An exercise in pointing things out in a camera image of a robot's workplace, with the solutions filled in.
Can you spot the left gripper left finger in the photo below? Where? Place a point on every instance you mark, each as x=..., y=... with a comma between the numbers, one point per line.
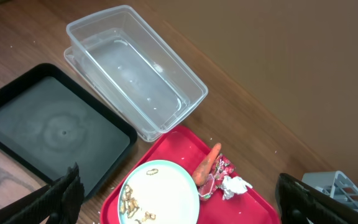
x=59, y=202

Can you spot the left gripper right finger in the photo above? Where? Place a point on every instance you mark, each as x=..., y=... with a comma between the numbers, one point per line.
x=299, y=203

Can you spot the white tissue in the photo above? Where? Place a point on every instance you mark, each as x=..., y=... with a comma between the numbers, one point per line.
x=232, y=186

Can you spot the light blue dinner plate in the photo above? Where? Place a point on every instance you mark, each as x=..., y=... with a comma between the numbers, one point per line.
x=178, y=200

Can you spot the grey dishwasher rack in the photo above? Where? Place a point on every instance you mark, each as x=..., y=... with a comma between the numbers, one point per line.
x=334, y=184

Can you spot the food scraps on plate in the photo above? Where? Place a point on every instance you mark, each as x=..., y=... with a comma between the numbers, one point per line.
x=139, y=197

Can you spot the red snack wrapper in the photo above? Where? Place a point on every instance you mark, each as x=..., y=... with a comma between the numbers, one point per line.
x=221, y=167

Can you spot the black plastic tray bin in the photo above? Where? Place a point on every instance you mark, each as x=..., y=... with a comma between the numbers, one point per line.
x=49, y=123

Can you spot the orange carrot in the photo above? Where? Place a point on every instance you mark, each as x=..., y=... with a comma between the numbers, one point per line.
x=201, y=173

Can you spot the clear plastic storage bin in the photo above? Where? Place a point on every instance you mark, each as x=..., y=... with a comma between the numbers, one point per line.
x=134, y=70

